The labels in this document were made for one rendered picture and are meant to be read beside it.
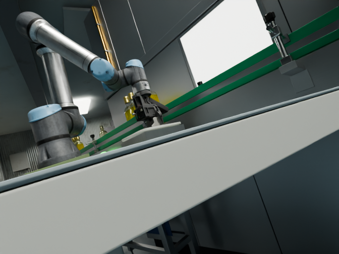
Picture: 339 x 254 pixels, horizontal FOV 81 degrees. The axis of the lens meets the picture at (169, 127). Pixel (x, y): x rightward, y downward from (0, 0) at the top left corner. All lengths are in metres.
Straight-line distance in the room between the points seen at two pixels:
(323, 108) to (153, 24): 1.28
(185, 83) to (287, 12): 0.54
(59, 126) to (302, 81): 0.83
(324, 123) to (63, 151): 0.75
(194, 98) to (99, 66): 0.42
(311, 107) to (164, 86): 1.10
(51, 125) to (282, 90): 0.80
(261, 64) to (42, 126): 0.80
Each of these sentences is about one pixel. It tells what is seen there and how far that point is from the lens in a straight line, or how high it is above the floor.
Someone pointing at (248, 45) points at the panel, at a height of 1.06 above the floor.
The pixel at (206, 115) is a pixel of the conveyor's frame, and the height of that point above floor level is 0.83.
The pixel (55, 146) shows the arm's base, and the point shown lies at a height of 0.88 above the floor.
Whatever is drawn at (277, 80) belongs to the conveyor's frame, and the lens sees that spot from 0.73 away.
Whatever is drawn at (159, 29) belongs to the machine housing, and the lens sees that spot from 1.36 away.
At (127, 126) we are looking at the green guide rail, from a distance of 1.13.
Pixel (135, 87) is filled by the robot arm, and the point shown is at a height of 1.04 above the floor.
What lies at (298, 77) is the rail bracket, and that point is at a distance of 0.72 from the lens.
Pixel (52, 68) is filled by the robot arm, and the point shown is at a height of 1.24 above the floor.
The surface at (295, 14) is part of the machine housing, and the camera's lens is 0.98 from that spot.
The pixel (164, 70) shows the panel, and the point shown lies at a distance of 1.25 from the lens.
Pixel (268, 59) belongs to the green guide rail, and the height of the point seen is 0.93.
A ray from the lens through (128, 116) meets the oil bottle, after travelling 1.30.
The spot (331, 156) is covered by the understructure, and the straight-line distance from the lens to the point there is 0.95.
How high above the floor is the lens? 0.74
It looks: 6 degrees up
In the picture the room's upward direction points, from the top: 18 degrees counter-clockwise
